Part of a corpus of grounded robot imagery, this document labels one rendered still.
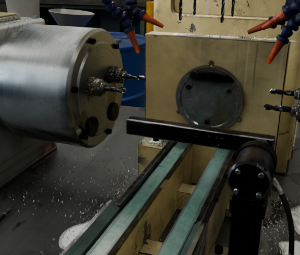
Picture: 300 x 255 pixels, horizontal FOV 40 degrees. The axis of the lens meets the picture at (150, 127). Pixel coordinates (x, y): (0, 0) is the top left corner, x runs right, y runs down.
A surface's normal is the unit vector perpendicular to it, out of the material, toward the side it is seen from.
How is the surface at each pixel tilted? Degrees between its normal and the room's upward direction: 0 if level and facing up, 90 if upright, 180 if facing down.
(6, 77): 69
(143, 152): 90
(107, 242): 0
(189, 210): 0
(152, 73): 90
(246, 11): 90
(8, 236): 0
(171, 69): 90
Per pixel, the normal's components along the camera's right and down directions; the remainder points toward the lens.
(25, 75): -0.32, -0.07
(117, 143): 0.00, -0.93
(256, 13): -0.36, 0.34
